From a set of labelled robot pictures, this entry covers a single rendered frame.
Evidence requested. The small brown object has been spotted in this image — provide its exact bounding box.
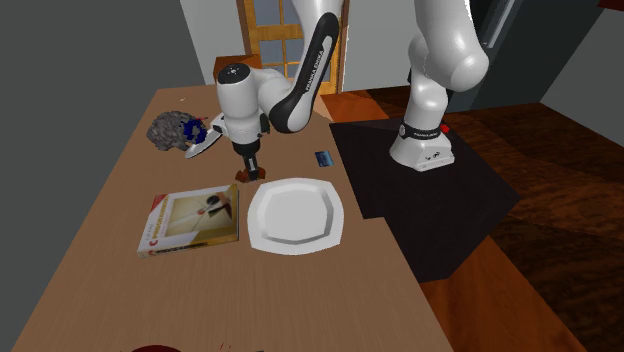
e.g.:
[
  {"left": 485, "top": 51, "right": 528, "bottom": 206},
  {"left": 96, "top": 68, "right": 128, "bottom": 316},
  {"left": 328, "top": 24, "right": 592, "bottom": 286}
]
[{"left": 234, "top": 167, "right": 268, "bottom": 184}]

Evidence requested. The white square plate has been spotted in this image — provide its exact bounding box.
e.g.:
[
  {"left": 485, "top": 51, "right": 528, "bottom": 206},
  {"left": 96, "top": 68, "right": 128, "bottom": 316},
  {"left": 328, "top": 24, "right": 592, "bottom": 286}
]
[{"left": 246, "top": 177, "right": 346, "bottom": 256}]

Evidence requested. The grey and blue lumpy object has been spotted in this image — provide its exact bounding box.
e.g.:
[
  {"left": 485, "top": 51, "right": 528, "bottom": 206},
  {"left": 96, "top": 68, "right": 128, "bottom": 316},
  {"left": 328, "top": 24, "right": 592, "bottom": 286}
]
[{"left": 146, "top": 110, "right": 209, "bottom": 153}]

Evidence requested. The yellow and white book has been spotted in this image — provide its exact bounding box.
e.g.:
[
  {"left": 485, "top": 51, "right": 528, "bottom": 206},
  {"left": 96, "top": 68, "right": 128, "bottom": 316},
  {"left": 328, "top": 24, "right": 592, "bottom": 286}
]
[{"left": 136, "top": 183, "right": 241, "bottom": 260}]

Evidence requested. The wooden door with glass panes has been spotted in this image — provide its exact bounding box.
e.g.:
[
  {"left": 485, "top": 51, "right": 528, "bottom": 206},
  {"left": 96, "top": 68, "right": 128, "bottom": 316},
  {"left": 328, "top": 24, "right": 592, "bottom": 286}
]
[{"left": 235, "top": 0, "right": 351, "bottom": 97}]

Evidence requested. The dark robot stand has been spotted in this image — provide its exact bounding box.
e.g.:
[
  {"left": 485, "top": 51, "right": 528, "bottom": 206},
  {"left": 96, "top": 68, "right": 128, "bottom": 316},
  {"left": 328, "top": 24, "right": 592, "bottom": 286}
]
[{"left": 328, "top": 116, "right": 523, "bottom": 284}]

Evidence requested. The dark red round object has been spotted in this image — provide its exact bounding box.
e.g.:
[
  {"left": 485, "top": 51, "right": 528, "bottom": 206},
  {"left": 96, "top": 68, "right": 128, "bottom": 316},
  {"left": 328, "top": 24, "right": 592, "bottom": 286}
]
[{"left": 128, "top": 344, "right": 184, "bottom": 352}]

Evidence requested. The dark doorway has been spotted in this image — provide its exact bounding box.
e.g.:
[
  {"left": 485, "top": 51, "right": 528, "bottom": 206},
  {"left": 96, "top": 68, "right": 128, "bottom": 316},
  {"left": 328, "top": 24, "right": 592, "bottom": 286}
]
[{"left": 445, "top": 0, "right": 607, "bottom": 114}]

